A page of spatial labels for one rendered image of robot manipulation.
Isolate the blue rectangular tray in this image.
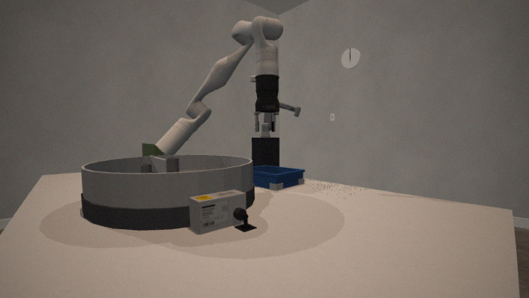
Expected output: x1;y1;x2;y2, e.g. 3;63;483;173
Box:
253;165;305;191

